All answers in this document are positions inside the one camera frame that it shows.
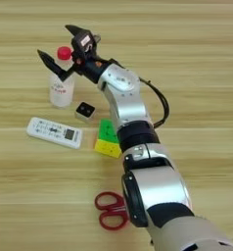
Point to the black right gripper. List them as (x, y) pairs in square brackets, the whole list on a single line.
[(89, 67)]

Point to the white remote control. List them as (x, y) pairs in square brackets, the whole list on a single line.
[(53, 130)]

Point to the colourful puzzle cube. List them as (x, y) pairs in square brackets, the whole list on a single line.
[(107, 140)]

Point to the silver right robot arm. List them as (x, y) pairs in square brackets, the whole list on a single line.
[(154, 189)]

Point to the clear bottle red cap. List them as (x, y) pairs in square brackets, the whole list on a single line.
[(61, 94)]

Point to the small silver black-topped box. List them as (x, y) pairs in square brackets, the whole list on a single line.
[(85, 110)]

